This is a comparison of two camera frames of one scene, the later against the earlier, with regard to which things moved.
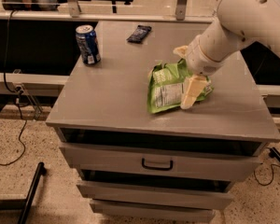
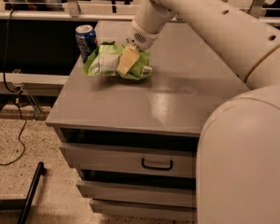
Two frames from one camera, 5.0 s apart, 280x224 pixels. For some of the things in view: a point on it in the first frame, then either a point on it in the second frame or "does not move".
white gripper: (198, 60) to (142, 37)
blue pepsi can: (88, 41) does not move
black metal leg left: (28, 204) does not move
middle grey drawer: (189, 194) does not move
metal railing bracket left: (74, 7) does not move
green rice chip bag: (165, 86) to (105, 61)
